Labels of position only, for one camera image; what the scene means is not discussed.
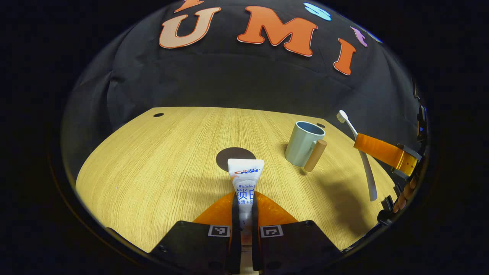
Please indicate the white toothpaste tube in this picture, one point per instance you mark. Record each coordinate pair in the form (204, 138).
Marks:
(244, 175)

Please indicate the dark round coaster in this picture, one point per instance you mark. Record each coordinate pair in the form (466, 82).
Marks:
(229, 156)

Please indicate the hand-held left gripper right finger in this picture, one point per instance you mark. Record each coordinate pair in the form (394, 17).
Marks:
(256, 236)

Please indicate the black backdrop cloth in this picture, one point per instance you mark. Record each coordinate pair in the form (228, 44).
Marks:
(229, 76)

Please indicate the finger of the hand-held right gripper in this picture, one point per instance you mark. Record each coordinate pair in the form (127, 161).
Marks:
(378, 151)

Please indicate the white toothbrush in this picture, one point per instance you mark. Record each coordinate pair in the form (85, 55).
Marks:
(368, 179)

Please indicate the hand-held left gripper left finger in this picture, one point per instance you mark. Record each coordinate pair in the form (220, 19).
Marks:
(236, 236)

